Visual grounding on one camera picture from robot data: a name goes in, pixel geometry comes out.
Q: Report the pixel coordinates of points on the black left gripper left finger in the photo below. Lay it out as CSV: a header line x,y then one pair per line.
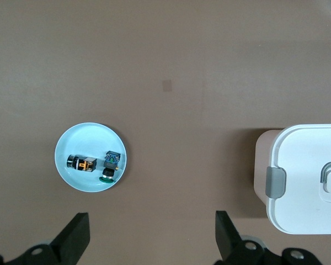
x,y
71,237

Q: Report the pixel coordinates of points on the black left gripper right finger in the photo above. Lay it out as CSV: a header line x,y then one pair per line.
x,y
229,243

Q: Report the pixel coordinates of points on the blue green push-button switch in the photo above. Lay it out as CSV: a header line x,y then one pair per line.
x,y
110,165

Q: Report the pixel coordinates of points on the white lidded lunch box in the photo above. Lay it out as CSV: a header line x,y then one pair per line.
x,y
300,154

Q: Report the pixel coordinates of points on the orange and black push-button switch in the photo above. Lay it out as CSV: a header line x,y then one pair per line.
x,y
82,164

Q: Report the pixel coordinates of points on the light blue round plate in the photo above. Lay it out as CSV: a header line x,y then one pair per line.
x,y
91,135

